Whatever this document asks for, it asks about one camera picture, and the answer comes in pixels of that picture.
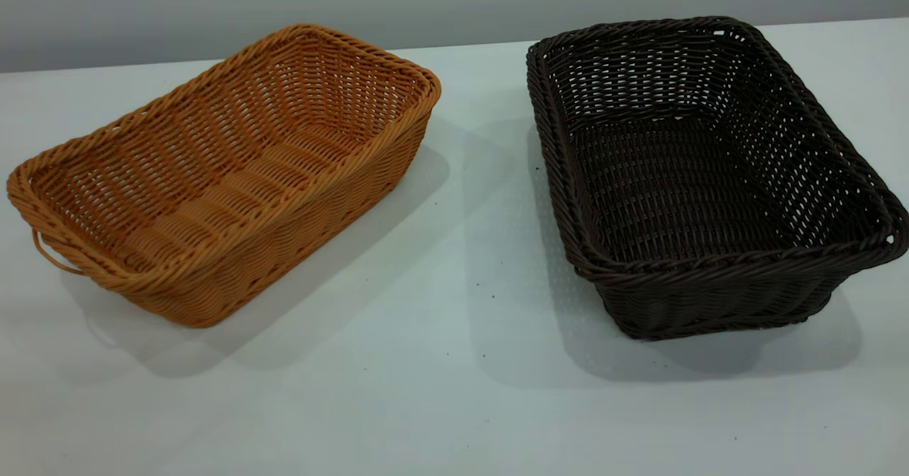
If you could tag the dark brown wicker basket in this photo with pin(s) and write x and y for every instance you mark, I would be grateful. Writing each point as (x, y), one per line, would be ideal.
(682, 177)

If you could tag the light brown wicker basket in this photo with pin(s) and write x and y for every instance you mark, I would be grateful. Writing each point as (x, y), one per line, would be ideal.
(270, 142)

